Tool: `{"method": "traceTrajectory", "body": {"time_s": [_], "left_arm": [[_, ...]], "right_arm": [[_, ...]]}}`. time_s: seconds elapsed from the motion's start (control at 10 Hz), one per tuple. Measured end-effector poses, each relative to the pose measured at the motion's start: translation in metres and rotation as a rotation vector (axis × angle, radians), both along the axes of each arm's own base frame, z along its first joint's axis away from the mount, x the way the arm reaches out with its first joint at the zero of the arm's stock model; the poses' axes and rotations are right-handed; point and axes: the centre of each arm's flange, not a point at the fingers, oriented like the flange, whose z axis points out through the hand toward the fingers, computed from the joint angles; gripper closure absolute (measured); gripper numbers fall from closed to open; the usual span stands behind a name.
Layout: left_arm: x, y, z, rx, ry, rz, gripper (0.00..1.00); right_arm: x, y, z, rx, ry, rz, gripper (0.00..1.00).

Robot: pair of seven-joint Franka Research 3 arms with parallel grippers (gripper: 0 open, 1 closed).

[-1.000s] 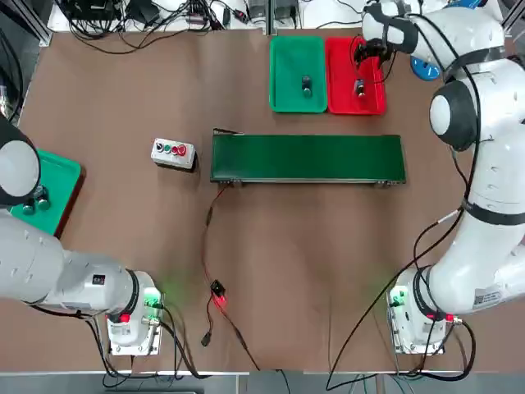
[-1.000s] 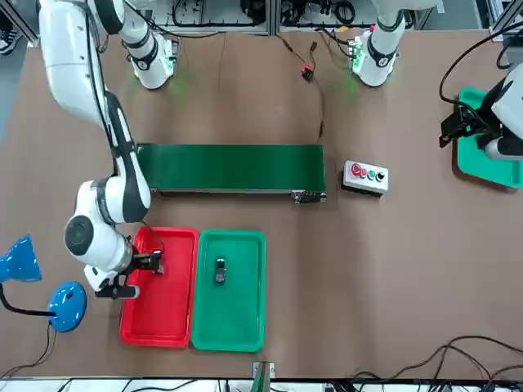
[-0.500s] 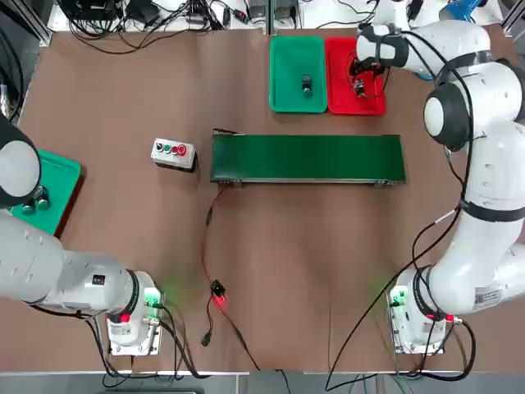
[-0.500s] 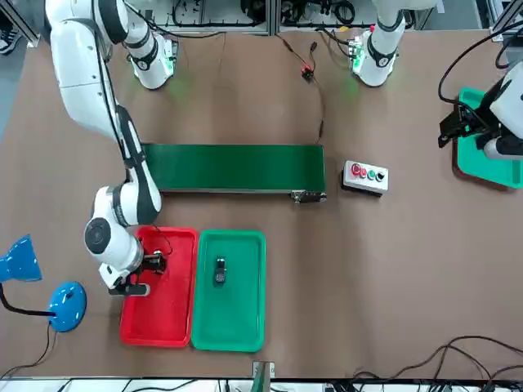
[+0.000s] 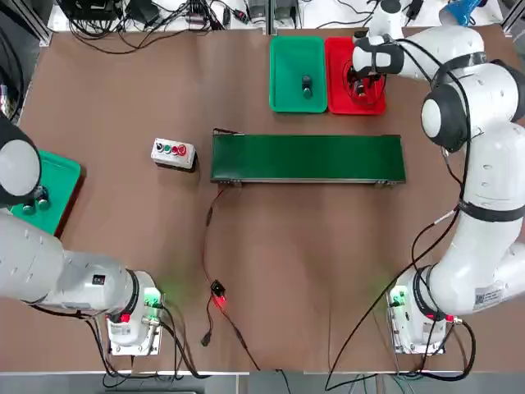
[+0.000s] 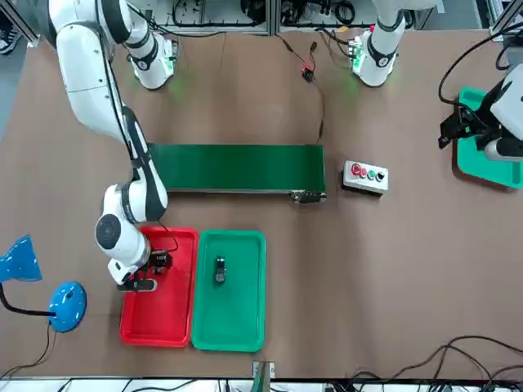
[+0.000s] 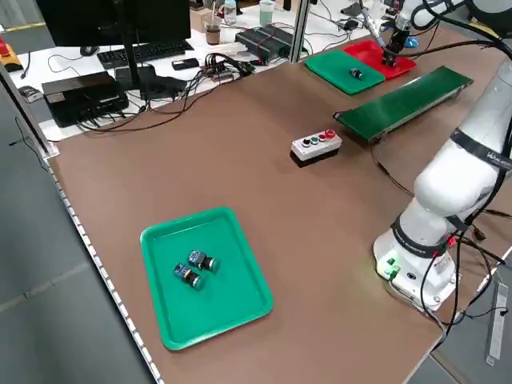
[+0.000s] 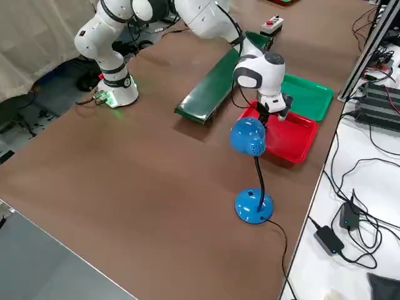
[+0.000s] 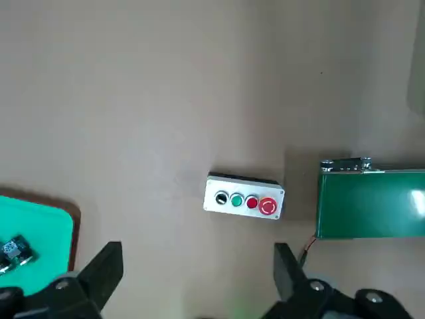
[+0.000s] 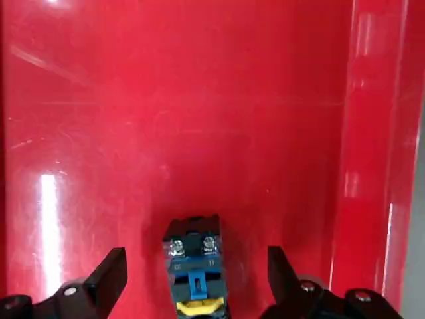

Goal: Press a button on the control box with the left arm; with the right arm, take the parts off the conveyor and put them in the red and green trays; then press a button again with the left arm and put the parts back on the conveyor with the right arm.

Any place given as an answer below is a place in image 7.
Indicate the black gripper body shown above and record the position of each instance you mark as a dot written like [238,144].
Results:
[398,42]

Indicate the grey push-button control box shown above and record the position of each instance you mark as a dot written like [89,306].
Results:
[316,148]

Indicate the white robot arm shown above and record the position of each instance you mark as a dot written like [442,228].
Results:
[452,188]
[420,12]

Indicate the green belt conveyor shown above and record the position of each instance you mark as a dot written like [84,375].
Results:
[400,104]

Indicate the black equipment box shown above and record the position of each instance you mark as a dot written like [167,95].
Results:
[80,96]

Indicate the yellow emergency stop button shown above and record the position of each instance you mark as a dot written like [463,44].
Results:
[8,56]

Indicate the red plastic tray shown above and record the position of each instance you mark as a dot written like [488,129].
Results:
[362,51]

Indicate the green plastic tray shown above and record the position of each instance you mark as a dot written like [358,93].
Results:
[332,70]
[224,312]

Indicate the black finned power supply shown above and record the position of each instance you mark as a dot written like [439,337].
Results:
[278,34]
[260,48]

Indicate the green-tinted glass jar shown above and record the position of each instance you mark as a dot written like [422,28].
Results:
[266,12]

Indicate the clear plastic bottle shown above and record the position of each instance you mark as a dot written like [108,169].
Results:
[229,12]

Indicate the brown drink cup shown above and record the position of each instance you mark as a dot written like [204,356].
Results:
[213,34]

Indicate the small black device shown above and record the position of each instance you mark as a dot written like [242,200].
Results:
[185,63]

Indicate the black keyboard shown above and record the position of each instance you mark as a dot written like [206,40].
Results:
[140,52]

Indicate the black computer monitor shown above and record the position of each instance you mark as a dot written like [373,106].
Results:
[120,20]

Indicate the black computer mouse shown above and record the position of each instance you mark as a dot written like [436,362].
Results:
[89,50]

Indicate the small grey device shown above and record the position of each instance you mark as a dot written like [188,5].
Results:
[30,94]

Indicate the aluminium frame post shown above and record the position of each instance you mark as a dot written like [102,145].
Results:
[300,28]

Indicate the flat metal bracket strip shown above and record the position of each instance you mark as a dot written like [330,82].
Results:
[498,320]

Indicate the aluminium frame rail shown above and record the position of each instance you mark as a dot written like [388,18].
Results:
[28,112]

